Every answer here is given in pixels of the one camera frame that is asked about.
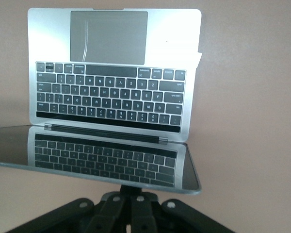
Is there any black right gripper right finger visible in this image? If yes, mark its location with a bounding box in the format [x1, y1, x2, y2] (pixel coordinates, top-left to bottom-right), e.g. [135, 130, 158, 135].
[130, 187, 161, 233]

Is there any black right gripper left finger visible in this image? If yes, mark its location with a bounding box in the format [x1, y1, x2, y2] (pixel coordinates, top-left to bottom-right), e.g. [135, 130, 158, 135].
[86, 185, 131, 233]

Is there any silver laptop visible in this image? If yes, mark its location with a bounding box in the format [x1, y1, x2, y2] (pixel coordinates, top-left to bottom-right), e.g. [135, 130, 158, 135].
[0, 7, 202, 196]

